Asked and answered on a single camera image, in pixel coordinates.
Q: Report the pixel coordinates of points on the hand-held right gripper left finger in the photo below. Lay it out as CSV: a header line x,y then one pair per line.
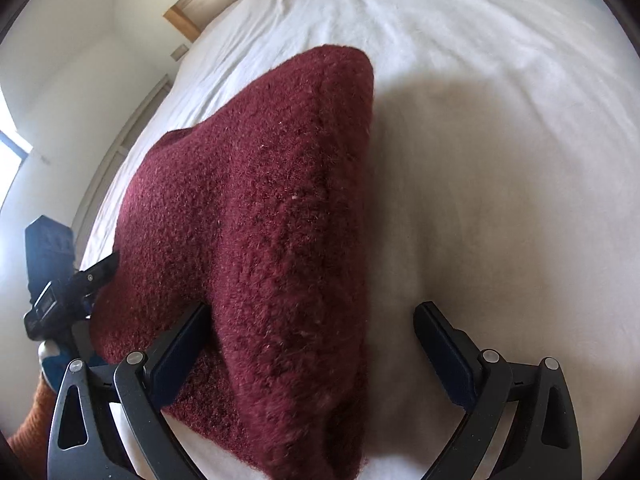
x,y
175,360

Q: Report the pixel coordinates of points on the wooden headboard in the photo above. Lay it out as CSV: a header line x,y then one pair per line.
x,y
200,5

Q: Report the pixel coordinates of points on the window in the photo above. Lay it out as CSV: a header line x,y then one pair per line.
x,y
7,170

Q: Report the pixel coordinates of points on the maroon knitted sweater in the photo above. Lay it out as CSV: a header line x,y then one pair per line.
x,y
250,235

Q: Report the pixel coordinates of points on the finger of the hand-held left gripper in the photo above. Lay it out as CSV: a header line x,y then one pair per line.
x,y
97,272

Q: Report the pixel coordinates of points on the person's left hand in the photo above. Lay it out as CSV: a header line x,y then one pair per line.
x,y
50,360

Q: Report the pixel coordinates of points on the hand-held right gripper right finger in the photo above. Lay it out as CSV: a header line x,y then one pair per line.
x,y
445,352

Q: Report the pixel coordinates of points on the beige wall switch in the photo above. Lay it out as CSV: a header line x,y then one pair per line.
x,y
178,52

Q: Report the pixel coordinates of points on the bed with white sheet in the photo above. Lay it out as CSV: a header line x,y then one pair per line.
x,y
500,160

